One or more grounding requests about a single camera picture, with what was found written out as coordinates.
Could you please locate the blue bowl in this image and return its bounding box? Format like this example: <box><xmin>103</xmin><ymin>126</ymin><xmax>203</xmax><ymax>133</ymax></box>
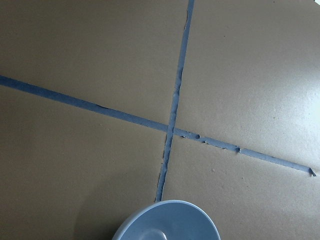
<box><xmin>112</xmin><ymin>200</ymin><xmax>221</xmax><ymax>240</ymax></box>

